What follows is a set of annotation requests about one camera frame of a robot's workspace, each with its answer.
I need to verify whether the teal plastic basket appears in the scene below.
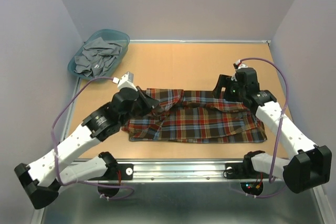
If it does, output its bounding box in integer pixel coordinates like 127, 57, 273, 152
68, 29, 130, 80

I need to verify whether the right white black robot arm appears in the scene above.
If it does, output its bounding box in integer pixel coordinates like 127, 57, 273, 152
213, 67, 332, 194

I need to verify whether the grey long sleeve shirt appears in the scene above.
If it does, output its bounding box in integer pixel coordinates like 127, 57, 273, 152
74, 37, 123, 78

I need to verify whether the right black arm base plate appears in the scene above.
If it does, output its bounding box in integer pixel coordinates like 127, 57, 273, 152
223, 162, 269, 179

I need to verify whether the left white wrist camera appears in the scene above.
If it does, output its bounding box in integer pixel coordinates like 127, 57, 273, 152
112, 71, 137, 90

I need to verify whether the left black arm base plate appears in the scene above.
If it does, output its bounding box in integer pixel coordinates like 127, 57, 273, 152
89, 163, 134, 181

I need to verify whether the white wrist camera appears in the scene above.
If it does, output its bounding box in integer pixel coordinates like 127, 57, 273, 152
112, 71, 137, 90
233, 60, 248, 70

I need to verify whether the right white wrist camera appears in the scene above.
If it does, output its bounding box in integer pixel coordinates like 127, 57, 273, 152
233, 60, 248, 70

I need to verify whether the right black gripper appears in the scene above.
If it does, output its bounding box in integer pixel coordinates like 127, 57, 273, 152
210, 74, 246, 102

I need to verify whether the plaid long sleeve shirt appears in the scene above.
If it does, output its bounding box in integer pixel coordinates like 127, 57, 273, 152
121, 88, 267, 144

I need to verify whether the aluminium front rail frame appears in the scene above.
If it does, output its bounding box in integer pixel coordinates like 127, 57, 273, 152
30, 77, 329, 224

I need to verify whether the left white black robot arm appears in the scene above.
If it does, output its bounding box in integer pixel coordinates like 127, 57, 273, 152
14, 87, 159, 209

